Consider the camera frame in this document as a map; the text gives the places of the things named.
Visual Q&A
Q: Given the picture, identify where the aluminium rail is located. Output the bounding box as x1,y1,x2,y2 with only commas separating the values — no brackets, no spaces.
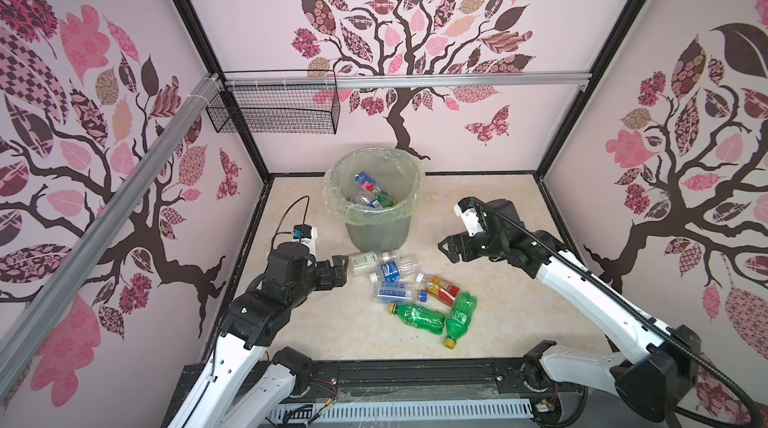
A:
219,69,592,89
0,72,224,396

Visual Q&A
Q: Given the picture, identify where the Pocari Sweat clear bottle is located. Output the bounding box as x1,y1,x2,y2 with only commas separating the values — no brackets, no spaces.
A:
369,256,421,283

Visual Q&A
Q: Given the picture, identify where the white slotted cable duct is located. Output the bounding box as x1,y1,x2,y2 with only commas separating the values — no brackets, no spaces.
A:
266,399,533,426

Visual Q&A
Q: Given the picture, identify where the green plastic bin liner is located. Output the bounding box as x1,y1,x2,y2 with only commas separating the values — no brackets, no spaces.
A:
322,147,426,228

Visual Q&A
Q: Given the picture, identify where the tall clear purple-tint bottle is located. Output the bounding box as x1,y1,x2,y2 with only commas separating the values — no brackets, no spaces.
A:
349,189,381,209

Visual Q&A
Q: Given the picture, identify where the clear bottle green white label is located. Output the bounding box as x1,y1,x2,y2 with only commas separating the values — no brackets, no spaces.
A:
349,250,400,276

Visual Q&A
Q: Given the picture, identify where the black corrugated cable conduit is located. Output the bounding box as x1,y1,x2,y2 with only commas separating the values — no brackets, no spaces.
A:
473,199,768,428

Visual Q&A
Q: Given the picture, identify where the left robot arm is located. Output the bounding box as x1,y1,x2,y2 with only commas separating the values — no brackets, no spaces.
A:
168,242,349,427

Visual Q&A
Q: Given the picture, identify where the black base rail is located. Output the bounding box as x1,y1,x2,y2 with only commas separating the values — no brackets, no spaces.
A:
165,340,594,427

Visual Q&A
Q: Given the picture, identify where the clear bottle blue text label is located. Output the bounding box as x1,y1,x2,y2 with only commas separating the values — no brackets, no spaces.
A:
373,282,428,304

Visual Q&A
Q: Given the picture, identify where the yellow red label bottle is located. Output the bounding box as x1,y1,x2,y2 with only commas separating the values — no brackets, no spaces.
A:
416,273,461,307

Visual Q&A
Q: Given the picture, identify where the grey mesh waste bin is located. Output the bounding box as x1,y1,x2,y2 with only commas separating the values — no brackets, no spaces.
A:
331,148,425,254

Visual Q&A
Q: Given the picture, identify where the aluminium rail left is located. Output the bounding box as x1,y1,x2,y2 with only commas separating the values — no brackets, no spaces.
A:
0,72,224,396

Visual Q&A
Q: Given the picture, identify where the green bottle yellow cap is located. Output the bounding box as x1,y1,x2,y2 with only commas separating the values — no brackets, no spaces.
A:
444,292,478,349

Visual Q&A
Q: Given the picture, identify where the aluminium rail back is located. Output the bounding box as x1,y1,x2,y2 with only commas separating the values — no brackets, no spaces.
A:
219,69,592,89

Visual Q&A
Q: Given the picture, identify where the black wire wall basket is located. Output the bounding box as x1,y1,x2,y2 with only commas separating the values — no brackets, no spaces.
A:
206,68,341,135

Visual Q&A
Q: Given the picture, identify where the clear bottle pink blue label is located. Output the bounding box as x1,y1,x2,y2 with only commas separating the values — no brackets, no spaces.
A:
354,171,378,193

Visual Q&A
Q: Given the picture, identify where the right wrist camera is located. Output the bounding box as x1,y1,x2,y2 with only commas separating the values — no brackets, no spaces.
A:
454,198,485,237

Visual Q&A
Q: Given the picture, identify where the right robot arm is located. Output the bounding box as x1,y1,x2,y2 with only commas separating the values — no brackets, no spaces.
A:
438,197,701,426

